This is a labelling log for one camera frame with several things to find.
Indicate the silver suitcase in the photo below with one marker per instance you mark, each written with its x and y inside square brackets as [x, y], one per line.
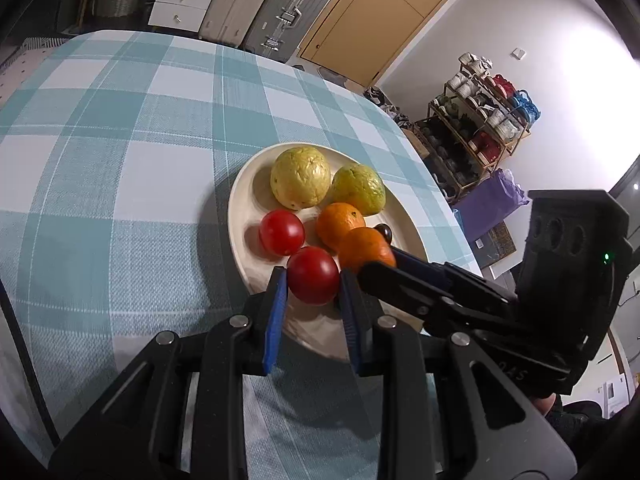
[287, 10]

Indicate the white light switch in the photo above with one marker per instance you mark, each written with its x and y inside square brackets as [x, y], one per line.
[519, 53]

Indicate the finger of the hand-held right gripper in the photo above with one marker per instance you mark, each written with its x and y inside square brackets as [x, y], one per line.
[400, 282]
[417, 263]

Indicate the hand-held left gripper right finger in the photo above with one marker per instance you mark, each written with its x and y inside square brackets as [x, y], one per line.
[352, 325]

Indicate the cream round plate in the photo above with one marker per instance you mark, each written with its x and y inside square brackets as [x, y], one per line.
[250, 200]

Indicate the wooden shoe rack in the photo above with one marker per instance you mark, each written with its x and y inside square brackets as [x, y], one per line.
[470, 130]

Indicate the person's right hand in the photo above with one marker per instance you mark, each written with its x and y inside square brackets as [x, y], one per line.
[545, 402]

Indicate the round yellow guava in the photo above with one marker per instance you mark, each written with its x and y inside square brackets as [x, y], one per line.
[300, 177]

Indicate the plain orange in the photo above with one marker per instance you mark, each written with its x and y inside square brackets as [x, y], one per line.
[365, 252]

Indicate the orange with dark specks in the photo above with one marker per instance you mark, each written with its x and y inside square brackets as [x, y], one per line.
[340, 222]

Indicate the dotted floor rug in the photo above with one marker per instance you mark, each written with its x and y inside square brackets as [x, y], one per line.
[25, 55]

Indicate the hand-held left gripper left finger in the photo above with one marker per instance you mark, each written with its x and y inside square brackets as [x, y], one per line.
[276, 320]

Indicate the red tomato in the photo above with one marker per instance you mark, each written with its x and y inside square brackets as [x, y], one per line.
[313, 275]
[281, 232]

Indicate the yellow-green guava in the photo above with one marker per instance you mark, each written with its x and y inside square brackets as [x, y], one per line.
[357, 190]

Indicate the patterned gift bag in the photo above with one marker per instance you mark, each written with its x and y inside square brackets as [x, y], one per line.
[500, 242]

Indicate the black plum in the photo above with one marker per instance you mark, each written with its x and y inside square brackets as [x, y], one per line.
[384, 231]

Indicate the wooden door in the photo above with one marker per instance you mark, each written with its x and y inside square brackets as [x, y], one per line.
[380, 15]

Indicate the shoes beside door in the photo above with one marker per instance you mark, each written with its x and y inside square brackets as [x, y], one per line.
[385, 102]

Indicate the purple bag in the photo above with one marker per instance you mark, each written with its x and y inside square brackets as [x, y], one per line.
[492, 200]

